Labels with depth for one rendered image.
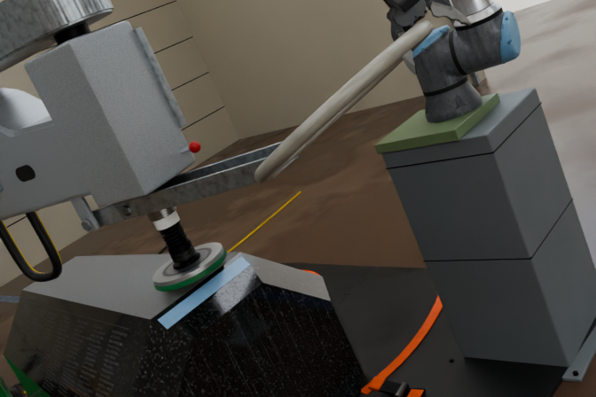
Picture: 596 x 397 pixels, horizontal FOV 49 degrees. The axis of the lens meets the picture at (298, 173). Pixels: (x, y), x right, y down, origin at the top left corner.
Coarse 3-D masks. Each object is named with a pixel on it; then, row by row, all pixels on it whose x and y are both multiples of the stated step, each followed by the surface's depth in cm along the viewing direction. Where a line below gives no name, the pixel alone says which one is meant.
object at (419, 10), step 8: (384, 0) 140; (424, 0) 134; (392, 8) 135; (416, 8) 135; (424, 8) 134; (392, 16) 136; (400, 16) 135; (408, 16) 135; (416, 16) 135; (424, 16) 135; (400, 24) 135; (408, 24) 135
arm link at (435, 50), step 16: (432, 32) 211; (448, 32) 207; (416, 48) 208; (432, 48) 206; (448, 48) 204; (416, 64) 211; (432, 64) 208; (448, 64) 205; (432, 80) 210; (448, 80) 208
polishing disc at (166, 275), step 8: (200, 248) 190; (208, 248) 187; (216, 248) 184; (200, 256) 183; (208, 256) 180; (216, 256) 179; (168, 264) 189; (192, 264) 180; (200, 264) 177; (208, 264) 176; (160, 272) 185; (168, 272) 182; (176, 272) 179; (184, 272) 176; (192, 272) 174; (160, 280) 178; (168, 280) 176; (176, 280) 174
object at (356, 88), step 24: (432, 24) 132; (408, 48) 119; (360, 72) 115; (384, 72) 155; (336, 96) 115; (360, 96) 160; (312, 120) 116; (336, 120) 161; (288, 144) 119; (264, 168) 127
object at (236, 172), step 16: (272, 144) 159; (224, 160) 168; (240, 160) 166; (256, 160) 149; (176, 176) 179; (192, 176) 176; (208, 176) 158; (224, 176) 155; (240, 176) 153; (272, 176) 148; (160, 192) 168; (176, 192) 165; (192, 192) 163; (208, 192) 160; (112, 208) 180; (128, 208) 176; (144, 208) 174; (160, 208) 171
